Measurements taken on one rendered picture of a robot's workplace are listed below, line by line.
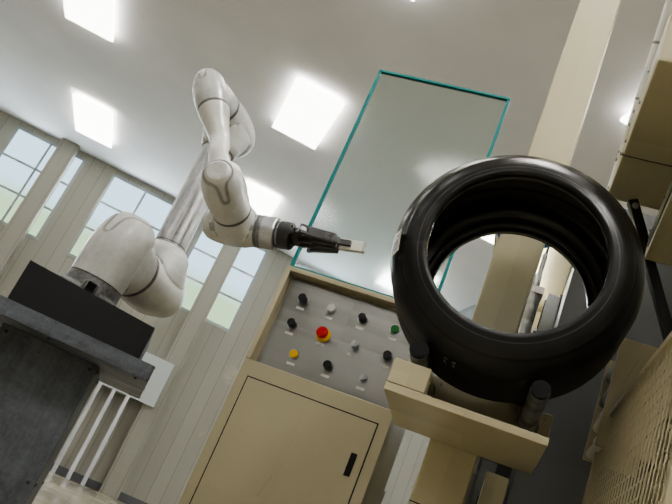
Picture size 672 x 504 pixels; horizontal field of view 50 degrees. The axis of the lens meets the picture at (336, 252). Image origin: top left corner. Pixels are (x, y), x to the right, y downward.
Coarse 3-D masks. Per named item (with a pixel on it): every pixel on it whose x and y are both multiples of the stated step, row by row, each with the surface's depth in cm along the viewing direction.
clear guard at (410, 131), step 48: (384, 96) 293; (432, 96) 290; (480, 96) 286; (384, 144) 283; (432, 144) 280; (480, 144) 277; (336, 192) 276; (384, 192) 273; (384, 240) 264; (384, 288) 256
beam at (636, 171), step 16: (656, 64) 163; (656, 80) 167; (640, 96) 190; (656, 96) 171; (640, 112) 178; (656, 112) 176; (640, 128) 183; (656, 128) 181; (624, 144) 199; (640, 144) 188; (656, 144) 186; (624, 160) 197; (640, 160) 194; (656, 160) 192; (624, 176) 203; (640, 176) 200; (656, 176) 197; (624, 192) 209; (640, 192) 206; (656, 192) 204; (656, 208) 210
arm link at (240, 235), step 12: (204, 216) 196; (252, 216) 191; (204, 228) 195; (216, 228) 192; (228, 228) 189; (240, 228) 189; (252, 228) 191; (216, 240) 195; (228, 240) 193; (240, 240) 192; (252, 240) 192
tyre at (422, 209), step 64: (448, 192) 178; (512, 192) 199; (576, 192) 173; (448, 256) 205; (576, 256) 196; (640, 256) 167; (448, 320) 164; (576, 320) 159; (512, 384) 163; (576, 384) 172
